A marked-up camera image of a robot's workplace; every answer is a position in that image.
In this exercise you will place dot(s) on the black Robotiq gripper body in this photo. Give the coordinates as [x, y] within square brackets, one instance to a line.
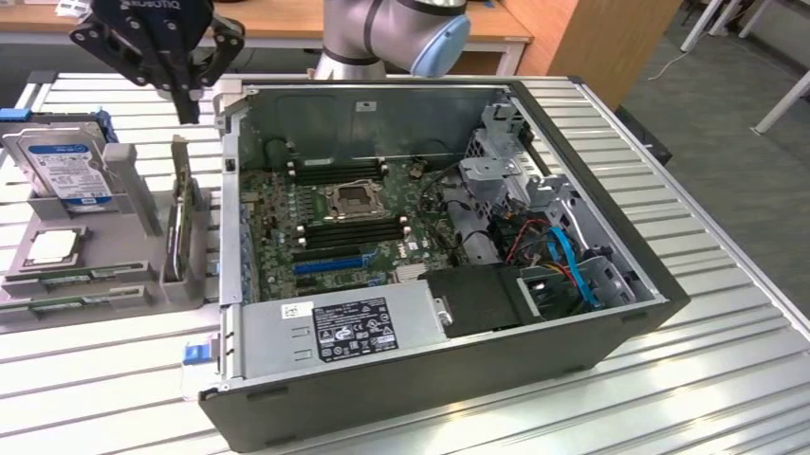
[152, 19]

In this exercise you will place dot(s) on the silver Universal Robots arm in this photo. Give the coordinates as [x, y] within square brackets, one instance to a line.
[379, 33]

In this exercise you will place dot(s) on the black RAM slot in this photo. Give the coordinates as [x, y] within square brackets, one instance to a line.
[338, 163]
[354, 236]
[352, 230]
[351, 223]
[355, 242]
[338, 169]
[339, 174]

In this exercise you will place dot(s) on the green RAM stick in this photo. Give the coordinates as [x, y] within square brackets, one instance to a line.
[69, 301]
[81, 276]

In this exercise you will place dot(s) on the blue disk caddy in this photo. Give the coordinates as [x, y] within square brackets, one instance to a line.
[104, 121]

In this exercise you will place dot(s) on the silver hard disk blue label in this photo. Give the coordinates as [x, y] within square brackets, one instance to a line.
[60, 166]

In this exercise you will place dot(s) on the green graphics card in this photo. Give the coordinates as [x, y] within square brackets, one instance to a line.
[181, 208]

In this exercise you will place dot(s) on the metal CPU socket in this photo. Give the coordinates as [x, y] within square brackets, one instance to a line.
[355, 201]

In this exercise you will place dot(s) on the green motherboard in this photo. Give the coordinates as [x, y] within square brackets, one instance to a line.
[278, 227]

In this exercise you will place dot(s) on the grey parts rack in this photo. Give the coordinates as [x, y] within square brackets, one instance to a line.
[120, 246]

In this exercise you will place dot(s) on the silver CPU chip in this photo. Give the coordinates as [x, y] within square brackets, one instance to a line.
[53, 249]

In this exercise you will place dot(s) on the long black expansion slot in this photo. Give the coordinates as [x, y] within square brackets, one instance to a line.
[328, 255]

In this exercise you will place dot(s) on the grey metal disk bay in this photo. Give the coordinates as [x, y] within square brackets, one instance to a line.
[487, 170]

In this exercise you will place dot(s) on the blue expansion slot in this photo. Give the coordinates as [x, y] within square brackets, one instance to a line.
[332, 267]

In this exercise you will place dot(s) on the short black expansion slot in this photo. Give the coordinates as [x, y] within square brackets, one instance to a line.
[311, 283]

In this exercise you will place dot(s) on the small silver chipset heatsink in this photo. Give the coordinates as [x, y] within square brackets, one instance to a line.
[410, 272]

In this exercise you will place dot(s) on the wooden cabinet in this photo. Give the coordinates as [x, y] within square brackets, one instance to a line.
[600, 38]

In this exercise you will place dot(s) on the silver power supply with label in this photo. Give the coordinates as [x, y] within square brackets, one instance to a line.
[278, 341]

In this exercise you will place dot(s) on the blue case latch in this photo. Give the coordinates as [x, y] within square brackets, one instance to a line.
[192, 354]

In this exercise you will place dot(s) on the black plastic fan shroud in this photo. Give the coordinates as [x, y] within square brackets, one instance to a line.
[471, 298]

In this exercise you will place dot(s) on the white table leg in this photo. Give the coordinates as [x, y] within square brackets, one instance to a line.
[785, 102]
[699, 23]

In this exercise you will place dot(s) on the black open PC case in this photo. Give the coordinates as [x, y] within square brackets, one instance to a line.
[480, 379]

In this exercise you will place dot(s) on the wooden desk white frame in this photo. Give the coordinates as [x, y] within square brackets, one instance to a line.
[284, 19]

